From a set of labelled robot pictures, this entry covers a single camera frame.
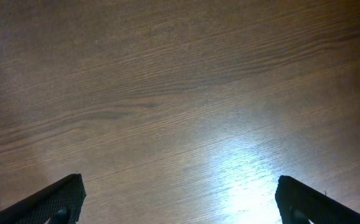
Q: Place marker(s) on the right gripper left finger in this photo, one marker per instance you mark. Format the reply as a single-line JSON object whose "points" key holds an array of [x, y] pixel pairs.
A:
{"points": [[60, 202]]}

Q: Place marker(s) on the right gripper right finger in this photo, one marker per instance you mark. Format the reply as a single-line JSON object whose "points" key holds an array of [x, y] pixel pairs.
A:
{"points": [[299, 203]]}

